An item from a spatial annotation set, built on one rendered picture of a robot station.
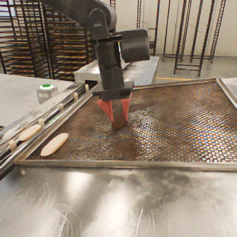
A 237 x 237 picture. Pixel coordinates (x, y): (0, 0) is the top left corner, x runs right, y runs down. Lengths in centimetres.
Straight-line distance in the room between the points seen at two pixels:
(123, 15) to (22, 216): 752
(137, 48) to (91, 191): 31
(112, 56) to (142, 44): 7
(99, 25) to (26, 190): 35
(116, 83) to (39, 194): 29
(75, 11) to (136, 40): 14
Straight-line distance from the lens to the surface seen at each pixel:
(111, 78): 48
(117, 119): 54
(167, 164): 36
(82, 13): 48
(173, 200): 32
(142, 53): 46
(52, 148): 48
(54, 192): 38
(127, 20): 768
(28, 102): 103
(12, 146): 63
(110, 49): 47
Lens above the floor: 117
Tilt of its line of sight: 28 degrees down
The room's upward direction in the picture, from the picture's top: straight up
